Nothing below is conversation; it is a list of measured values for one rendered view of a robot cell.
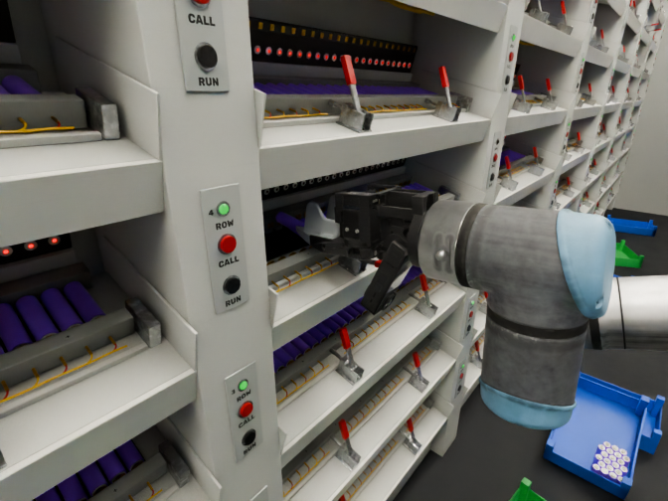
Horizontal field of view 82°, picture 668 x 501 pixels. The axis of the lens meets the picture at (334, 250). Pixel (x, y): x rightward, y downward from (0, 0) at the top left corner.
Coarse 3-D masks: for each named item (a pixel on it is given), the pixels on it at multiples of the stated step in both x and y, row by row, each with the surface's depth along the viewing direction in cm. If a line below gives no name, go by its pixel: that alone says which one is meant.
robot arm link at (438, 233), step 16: (432, 208) 41; (448, 208) 40; (464, 208) 39; (432, 224) 39; (448, 224) 38; (432, 240) 39; (448, 240) 38; (432, 256) 40; (448, 256) 39; (432, 272) 41; (448, 272) 39
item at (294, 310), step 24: (312, 192) 69; (456, 192) 87; (480, 192) 84; (336, 264) 58; (288, 288) 51; (312, 288) 52; (336, 288) 53; (360, 288) 57; (288, 312) 47; (312, 312) 50; (336, 312) 55; (288, 336) 48
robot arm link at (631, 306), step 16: (624, 288) 44; (640, 288) 43; (656, 288) 42; (608, 304) 44; (624, 304) 43; (640, 304) 42; (656, 304) 41; (592, 320) 44; (608, 320) 44; (624, 320) 43; (640, 320) 42; (656, 320) 41; (592, 336) 45; (608, 336) 44; (624, 336) 43; (640, 336) 42; (656, 336) 42
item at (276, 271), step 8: (448, 192) 87; (312, 248) 56; (288, 256) 52; (296, 256) 53; (304, 256) 53; (312, 256) 54; (320, 256) 55; (328, 256) 57; (272, 264) 50; (280, 264) 51; (288, 264) 51; (296, 264) 52; (304, 264) 53; (312, 264) 55; (320, 264) 55; (272, 272) 49; (280, 272) 50; (288, 272) 51; (296, 272) 52; (312, 272) 53; (272, 280) 49; (288, 280) 50
